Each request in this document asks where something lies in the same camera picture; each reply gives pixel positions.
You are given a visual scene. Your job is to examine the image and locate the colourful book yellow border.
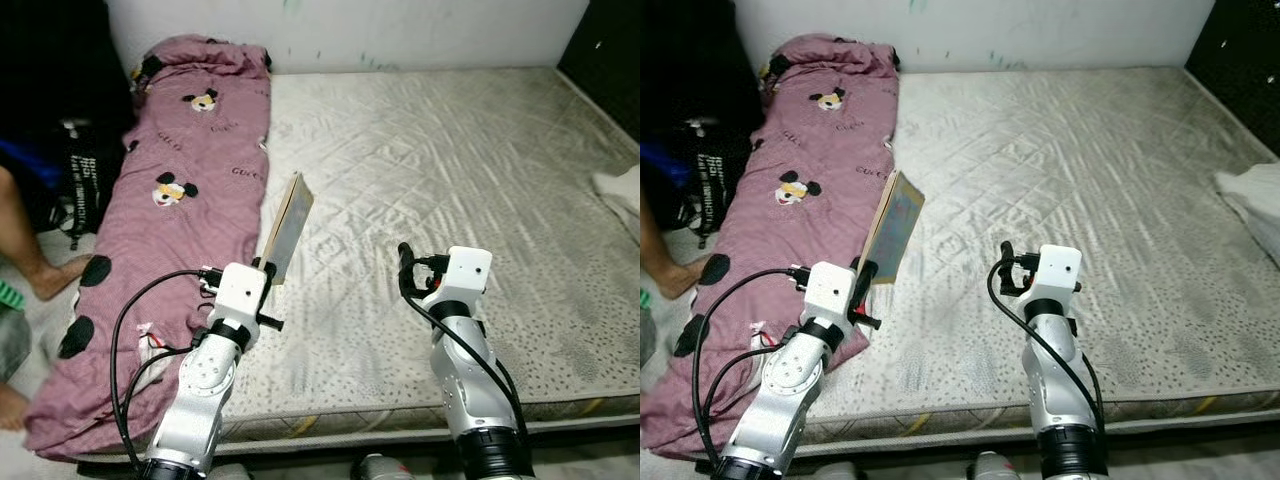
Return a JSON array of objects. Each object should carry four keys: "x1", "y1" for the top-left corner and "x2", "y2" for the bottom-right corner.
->
[
  {"x1": 260, "y1": 172, "x2": 315, "y2": 288},
  {"x1": 860, "y1": 170, "x2": 926, "y2": 286}
]

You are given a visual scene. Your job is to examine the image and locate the black tufted headboard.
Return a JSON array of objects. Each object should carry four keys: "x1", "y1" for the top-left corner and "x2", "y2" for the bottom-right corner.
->
[
  {"x1": 1185, "y1": 0, "x2": 1280, "y2": 156},
  {"x1": 557, "y1": 0, "x2": 641, "y2": 141}
]

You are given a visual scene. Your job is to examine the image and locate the dark bed base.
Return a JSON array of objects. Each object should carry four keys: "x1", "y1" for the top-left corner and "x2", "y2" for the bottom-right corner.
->
[
  {"x1": 215, "y1": 418, "x2": 641, "y2": 471},
  {"x1": 855, "y1": 405, "x2": 1280, "y2": 461}
]

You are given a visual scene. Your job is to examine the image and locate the black backpack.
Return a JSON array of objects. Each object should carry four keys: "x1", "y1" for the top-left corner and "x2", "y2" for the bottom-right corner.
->
[
  {"x1": 45, "y1": 118, "x2": 126, "y2": 251},
  {"x1": 680, "y1": 118, "x2": 751, "y2": 249}
]

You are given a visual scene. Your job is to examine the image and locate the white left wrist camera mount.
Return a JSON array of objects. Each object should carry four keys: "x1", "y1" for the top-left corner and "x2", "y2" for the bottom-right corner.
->
[
  {"x1": 803, "y1": 262, "x2": 859, "y2": 326},
  {"x1": 213, "y1": 262, "x2": 269, "y2": 326}
]

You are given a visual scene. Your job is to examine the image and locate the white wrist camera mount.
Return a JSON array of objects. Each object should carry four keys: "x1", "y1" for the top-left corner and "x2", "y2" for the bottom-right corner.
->
[
  {"x1": 803, "y1": 262, "x2": 859, "y2": 326},
  {"x1": 440, "y1": 246, "x2": 494, "y2": 301},
  {"x1": 213, "y1": 262, "x2": 269, "y2": 326},
  {"x1": 1035, "y1": 244, "x2": 1084, "y2": 299}
]

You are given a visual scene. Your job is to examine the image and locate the silver robot right leg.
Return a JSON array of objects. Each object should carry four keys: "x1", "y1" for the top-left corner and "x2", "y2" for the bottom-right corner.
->
[
  {"x1": 352, "y1": 453, "x2": 419, "y2": 480},
  {"x1": 968, "y1": 452, "x2": 1026, "y2": 480}
]

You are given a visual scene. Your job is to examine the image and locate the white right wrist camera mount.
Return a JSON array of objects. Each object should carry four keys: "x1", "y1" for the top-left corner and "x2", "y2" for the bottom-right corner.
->
[
  {"x1": 440, "y1": 246, "x2": 494, "y2": 301},
  {"x1": 1035, "y1": 244, "x2": 1084, "y2": 299}
]

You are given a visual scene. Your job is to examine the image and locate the white pillow tree print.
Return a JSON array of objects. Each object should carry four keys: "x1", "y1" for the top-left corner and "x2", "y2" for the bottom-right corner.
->
[
  {"x1": 1215, "y1": 163, "x2": 1280, "y2": 266},
  {"x1": 592, "y1": 165, "x2": 641, "y2": 241}
]

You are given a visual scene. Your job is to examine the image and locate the person in grey shorts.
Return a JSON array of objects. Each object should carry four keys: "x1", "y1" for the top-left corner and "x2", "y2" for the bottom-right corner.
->
[
  {"x1": 640, "y1": 195, "x2": 713, "y2": 301},
  {"x1": 0, "y1": 165, "x2": 96, "y2": 431}
]

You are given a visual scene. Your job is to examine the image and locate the pink cartoon mouse blanket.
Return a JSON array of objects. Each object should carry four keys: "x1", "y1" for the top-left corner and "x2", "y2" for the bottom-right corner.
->
[
  {"x1": 640, "y1": 33, "x2": 901, "y2": 461},
  {"x1": 22, "y1": 35, "x2": 273, "y2": 463}
]

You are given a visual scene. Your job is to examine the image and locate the grey patterned mattress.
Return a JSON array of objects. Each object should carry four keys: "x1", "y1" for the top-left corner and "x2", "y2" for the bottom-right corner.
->
[
  {"x1": 75, "y1": 67, "x2": 641, "y2": 463},
  {"x1": 800, "y1": 66, "x2": 1280, "y2": 456}
]

